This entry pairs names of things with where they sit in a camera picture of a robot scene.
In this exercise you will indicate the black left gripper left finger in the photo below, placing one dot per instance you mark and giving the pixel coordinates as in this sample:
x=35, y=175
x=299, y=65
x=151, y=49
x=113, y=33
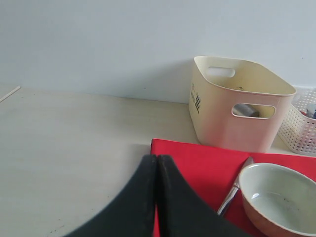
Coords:
x=132, y=212

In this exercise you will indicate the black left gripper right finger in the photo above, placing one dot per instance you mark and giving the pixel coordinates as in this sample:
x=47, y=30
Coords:
x=181, y=212

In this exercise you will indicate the steel table knife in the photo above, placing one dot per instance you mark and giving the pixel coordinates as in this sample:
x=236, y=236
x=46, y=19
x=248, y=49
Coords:
x=234, y=189

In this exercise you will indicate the white enamel bowl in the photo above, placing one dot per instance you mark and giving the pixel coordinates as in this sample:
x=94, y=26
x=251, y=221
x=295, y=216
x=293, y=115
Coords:
x=279, y=201

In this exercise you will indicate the steel cup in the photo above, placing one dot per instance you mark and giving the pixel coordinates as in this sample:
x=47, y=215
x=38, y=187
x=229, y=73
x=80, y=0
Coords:
x=245, y=110

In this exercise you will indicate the blue white milk carton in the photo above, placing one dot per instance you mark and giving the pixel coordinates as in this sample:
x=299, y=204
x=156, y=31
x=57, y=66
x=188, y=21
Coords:
x=311, y=111

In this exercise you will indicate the red table cloth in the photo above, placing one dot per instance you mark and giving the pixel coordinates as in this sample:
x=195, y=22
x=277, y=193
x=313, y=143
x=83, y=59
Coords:
x=211, y=171

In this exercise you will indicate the cream plastic bin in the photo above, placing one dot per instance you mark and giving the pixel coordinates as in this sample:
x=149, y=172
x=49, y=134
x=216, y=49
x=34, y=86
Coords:
x=220, y=83

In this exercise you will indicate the white perforated plastic basket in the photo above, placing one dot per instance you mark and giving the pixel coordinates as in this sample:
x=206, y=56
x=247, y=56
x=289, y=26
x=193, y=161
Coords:
x=298, y=130

